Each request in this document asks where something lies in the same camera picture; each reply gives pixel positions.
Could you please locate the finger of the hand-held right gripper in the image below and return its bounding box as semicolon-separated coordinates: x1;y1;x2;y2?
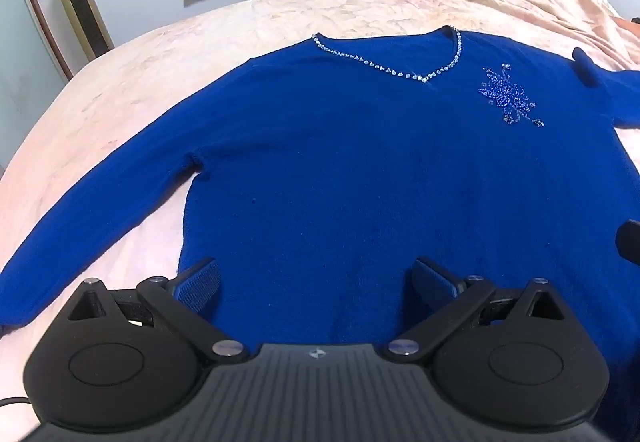
615;219;640;266

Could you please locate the blue beaded sweater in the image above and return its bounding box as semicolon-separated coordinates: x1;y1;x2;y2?
0;24;640;403

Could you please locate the frosted glass door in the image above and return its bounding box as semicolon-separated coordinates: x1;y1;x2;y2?
0;0;72;173

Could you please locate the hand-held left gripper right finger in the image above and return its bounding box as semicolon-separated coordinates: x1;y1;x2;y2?
387;258;568;365

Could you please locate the pink bed blanket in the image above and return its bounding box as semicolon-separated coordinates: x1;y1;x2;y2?
0;0;640;423

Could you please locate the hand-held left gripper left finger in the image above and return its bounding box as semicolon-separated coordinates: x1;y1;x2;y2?
65;258;251;364

